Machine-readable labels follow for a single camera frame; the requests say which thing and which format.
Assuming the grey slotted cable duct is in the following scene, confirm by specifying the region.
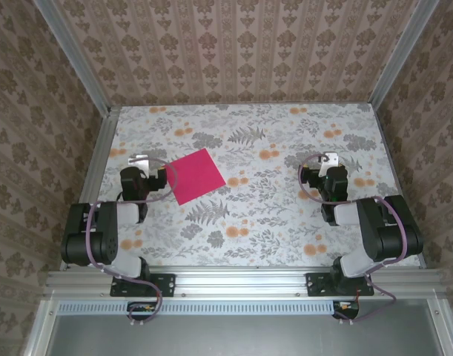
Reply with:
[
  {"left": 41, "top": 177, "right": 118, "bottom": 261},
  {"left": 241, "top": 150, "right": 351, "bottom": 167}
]
[{"left": 57, "top": 300, "right": 333, "bottom": 316}]

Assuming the pink square paper sheet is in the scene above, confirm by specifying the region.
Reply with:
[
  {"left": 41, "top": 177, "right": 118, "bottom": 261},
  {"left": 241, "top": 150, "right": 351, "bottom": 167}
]
[{"left": 165, "top": 148, "right": 227, "bottom": 207}]

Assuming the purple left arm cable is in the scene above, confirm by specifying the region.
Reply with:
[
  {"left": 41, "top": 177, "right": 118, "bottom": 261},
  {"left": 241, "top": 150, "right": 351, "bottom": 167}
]
[{"left": 85, "top": 157, "right": 177, "bottom": 327}]

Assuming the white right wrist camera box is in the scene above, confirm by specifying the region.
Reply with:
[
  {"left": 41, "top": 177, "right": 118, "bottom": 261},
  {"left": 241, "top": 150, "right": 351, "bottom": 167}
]
[{"left": 320, "top": 151, "right": 340, "bottom": 177}]

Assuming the aluminium frame post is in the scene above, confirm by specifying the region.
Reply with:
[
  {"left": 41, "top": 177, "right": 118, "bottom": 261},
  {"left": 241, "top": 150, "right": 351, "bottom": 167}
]
[
  {"left": 367, "top": 0, "right": 434, "bottom": 108},
  {"left": 32, "top": 0, "right": 112, "bottom": 116}
]

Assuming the wide aluminium cross rail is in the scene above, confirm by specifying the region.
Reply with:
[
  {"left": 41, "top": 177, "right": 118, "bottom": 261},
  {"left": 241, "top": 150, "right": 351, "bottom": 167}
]
[{"left": 44, "top": 269, "right": 448, "bottom": 297}]

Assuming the aluminium table side rail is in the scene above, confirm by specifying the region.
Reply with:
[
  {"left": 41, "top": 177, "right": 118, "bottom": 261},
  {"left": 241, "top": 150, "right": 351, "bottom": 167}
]
[{"left": 59, "top": 106, "right": 122, "bottom": 271}]

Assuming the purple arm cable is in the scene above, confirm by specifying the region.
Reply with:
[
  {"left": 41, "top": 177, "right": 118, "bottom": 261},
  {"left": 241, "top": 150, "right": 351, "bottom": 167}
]
[
  {"left": 85, "top": 157, "right": 177, "bottom": 327},
  {"left": 298, "top": 154, "right": 411, "bottom": 327}
]

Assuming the black cable connector board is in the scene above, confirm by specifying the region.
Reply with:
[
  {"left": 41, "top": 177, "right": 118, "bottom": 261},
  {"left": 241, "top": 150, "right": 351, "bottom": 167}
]
[
  {"left": 332, "top": 300, "right": 360, "bottom": 320},
  {"left": 127, "top": 302, "right": 157, "bottom": 322}
]

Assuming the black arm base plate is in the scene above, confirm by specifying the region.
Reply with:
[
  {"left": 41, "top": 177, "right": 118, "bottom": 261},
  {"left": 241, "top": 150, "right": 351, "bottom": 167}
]
[
  {"left": 305, "top": 272, "right": 375, "bottom": 297},
  {"left": 110, "top": 273, "right": 176, "bottom": 297}
]

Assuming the grey metal panel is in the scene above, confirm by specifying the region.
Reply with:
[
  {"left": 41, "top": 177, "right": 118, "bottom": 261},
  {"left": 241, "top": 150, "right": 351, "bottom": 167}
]
[{"left": 44, "top": 314, "right": 448, "bottom": 356}]

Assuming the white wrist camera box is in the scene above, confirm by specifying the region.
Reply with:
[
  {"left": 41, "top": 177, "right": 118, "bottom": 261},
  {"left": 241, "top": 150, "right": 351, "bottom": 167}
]
[
  {"left": 128, "top": 154, "right": 150, "bottom": 174},
  {"left": 320, "top": 151, "right": 340, "bottom": 177}
]

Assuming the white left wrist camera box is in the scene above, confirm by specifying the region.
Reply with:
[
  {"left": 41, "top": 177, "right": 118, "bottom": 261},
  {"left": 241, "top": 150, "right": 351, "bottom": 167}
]
[{"left": 128, "top": 154, "right": 150, "bottom": 174}]

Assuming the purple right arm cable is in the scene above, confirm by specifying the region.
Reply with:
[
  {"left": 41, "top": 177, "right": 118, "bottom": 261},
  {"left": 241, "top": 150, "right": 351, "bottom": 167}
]
[{"left": 298, "top": 154, "right": 411, "bottom": 327}]

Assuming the aluminium lower frame rail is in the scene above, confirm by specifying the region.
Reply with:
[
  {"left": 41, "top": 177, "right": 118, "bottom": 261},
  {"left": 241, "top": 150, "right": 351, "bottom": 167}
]
[
  {"left": 426, "top": 298, "right": 453, "bottom": 356},
  {"left": 22, "top": 298, "right": 60, "bottom": 356}
]

